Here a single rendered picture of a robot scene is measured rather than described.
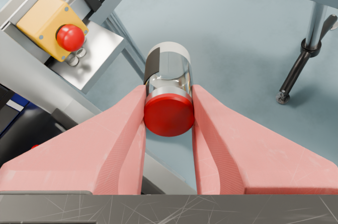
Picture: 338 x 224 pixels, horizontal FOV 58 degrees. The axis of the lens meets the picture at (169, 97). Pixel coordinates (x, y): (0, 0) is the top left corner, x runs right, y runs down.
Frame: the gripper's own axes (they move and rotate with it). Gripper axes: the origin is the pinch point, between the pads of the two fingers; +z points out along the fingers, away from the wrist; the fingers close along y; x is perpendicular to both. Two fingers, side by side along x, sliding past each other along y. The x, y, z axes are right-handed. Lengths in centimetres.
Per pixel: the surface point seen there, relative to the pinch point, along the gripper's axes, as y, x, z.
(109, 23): 15, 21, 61
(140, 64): 9, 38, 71
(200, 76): -16, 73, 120
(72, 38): 14.2, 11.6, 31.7
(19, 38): 24.3, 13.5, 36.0
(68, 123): 16.9, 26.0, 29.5
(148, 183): 3.0, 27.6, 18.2
